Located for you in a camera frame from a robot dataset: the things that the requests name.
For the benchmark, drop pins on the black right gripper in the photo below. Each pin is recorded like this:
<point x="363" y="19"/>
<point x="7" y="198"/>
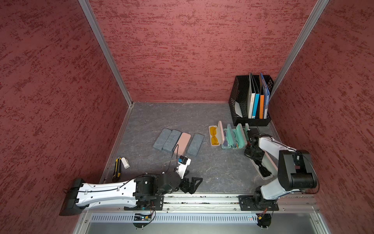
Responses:
<point x="259" y="157"/>

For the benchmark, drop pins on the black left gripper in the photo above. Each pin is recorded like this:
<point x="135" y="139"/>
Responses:
<point x="193" y="188"/>

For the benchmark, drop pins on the pink case with black glasses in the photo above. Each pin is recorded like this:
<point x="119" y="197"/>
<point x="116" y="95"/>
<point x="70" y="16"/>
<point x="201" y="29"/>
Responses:
<point x="269" y="164"/>

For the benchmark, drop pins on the case with clear yellow glasses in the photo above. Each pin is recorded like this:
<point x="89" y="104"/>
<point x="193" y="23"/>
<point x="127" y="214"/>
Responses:
<point x="195" y="145"/>

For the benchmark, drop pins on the pink case with tortoise sunglasses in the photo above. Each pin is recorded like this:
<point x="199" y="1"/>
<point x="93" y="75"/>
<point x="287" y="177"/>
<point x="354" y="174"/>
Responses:
<point x="182" y="143"/>

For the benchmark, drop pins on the grey case with black glasses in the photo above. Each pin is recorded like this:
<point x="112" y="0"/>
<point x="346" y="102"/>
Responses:
<point x="171" y="141"/>

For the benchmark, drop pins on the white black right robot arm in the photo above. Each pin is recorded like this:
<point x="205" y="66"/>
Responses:
<point x="292" y="169"/>

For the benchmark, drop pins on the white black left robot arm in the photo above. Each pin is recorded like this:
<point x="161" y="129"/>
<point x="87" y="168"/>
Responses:
<point x="144" y="192"/>

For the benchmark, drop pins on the grey case with orange glasses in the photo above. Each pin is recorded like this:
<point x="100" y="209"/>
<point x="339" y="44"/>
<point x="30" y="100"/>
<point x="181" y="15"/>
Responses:
<point x="240" y="141"/>

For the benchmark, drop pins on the grey case with purple glasses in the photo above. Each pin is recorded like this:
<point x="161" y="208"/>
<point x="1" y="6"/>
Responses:
<point x="229" y="140"/>

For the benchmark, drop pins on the pink case with yellow glasses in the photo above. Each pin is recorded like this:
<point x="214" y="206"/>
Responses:
<point x="216" y="134"/>

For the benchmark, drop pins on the orange book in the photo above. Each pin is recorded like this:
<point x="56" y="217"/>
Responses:
<point x="261" y="98"/>

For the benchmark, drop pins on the black mesh file holder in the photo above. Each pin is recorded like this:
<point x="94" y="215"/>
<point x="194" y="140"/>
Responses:
<point x="238" y="102"/>

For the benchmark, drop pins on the white book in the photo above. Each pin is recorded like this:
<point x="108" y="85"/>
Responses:
<point x="251" y="96"/>

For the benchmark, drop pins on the cyan book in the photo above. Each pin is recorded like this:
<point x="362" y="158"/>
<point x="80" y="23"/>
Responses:
<point x="257" y="97"/>

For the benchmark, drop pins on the blue book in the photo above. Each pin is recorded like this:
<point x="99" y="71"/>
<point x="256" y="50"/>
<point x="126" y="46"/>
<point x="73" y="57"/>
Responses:
<point x="266" y="95"/>

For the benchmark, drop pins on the small white box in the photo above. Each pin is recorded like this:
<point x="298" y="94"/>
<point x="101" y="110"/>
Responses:
<point x="125" y="163"/>

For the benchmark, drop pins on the yellow black utility knife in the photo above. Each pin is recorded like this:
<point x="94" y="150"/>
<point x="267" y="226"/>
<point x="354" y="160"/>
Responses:
<point x="117" y="171"/>

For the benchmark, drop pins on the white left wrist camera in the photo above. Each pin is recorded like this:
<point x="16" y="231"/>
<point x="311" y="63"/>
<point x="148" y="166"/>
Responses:
<point x="182" y="164"/>

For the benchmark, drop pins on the aluminium front rail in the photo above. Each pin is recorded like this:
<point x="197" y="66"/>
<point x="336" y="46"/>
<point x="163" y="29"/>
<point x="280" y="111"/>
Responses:
<point x="220" y="208"/>

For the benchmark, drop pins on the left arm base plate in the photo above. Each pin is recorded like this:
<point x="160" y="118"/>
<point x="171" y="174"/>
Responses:
<point x="147" y="203"/>

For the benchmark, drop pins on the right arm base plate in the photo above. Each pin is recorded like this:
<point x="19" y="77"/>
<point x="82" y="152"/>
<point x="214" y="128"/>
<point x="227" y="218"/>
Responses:
<point x="258" y="204"/>

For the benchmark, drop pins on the aluminium corner post right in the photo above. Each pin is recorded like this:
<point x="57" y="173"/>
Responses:
<point x="300" y="41"/>

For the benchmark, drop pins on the aluminium corner post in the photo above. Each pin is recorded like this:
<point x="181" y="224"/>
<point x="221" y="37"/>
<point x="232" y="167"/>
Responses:
<point x="89" y="14"/>
<point x="300" y="41"/>

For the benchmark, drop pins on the aluminium corner post left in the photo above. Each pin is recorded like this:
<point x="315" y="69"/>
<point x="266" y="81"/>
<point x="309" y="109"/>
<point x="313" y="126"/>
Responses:
<point x="89" y="14"/>

